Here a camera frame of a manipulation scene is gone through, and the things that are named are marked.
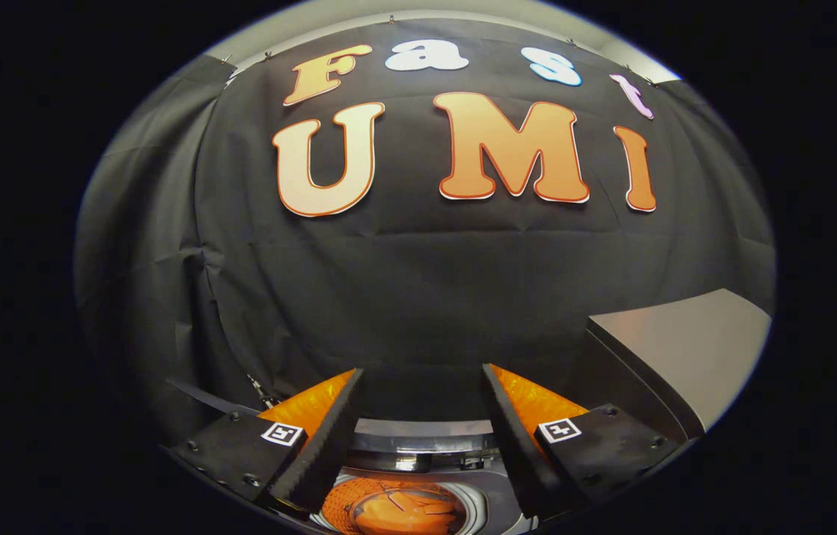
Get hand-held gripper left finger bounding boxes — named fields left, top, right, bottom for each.
left=166, top=368, right=365, bottom=517

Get yellow polo shirt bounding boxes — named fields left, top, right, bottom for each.
left=348, top=487, right=465, bottom=535

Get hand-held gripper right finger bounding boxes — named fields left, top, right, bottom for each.
left=481, top=363, right=686, bottom=521

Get black backdrop cloth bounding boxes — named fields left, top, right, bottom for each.
left=192, top=19, right=775, bottom=424
left=75, top=56, right=241, bottom=439
left=656, top=78, right=777, bottom=313

